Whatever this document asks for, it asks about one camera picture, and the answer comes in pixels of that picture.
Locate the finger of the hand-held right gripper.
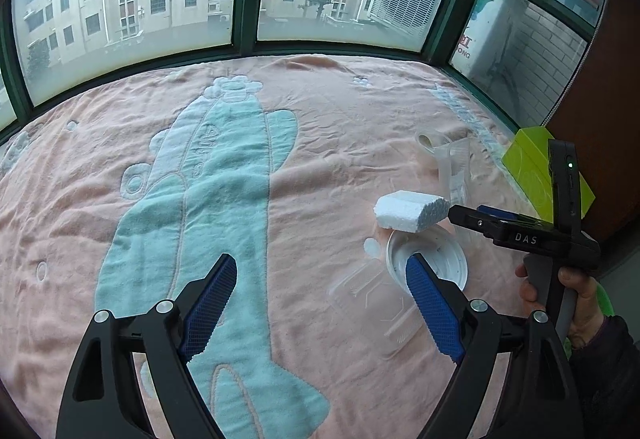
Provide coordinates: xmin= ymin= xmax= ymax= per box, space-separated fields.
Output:
xmin=477 ymin=205 xmax=552 ymax=229
xmin=447 ymin=204 xmax=497 ymax=245

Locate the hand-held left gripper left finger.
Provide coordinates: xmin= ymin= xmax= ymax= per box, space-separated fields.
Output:
xmin=56 ymin=253 xmax=238 ymax=439

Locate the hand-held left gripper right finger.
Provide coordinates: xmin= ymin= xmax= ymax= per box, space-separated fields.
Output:
xmin=405 ymin=251 xmax=586 ymax=439

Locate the white plastic lid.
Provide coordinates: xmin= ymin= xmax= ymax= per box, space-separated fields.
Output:
xmin=385 ymin=225 xmax=469 ymax=294

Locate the clear plastic tray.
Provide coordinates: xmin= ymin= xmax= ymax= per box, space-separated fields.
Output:
xmin=327 ymin=258 xmax=427 ymax=361

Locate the white foam block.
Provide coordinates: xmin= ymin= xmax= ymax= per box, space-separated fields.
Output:
xmin=374 ymin=190 xmax=449 ymax=234

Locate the person's right forearm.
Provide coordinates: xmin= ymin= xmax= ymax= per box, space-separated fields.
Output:
xmin=567 ymin=316 xmax=640 ymax=439

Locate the person's right hand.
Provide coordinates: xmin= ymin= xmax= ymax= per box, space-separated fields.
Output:
xmin=516 ymin=264 xmax=607 ymax=350

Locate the lime green cardboard box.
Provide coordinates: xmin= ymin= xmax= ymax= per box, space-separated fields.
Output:
xmin=501 ymin=126 xmax=596 ymax=220

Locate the clear plastic cup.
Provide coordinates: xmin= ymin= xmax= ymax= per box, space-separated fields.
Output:
xmin=416 ymin=129 xmax=473 ymax=206

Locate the brown wooden cabinet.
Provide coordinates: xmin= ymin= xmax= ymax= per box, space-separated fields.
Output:
xmin=542 ymin=0 xmax=640 ymax=245

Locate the white outdoor unit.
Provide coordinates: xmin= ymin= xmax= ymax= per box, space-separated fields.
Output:
xmin=450 ymin=0 xmax=516 ymax=85

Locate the pink printed blanket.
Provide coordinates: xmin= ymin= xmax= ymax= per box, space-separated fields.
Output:
xmin=0 ymin=53 xmax=616 ymax=439

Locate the white bead chain cord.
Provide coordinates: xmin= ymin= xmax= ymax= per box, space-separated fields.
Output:
xmin=547 ymin=14 xmax=608 ymax=125

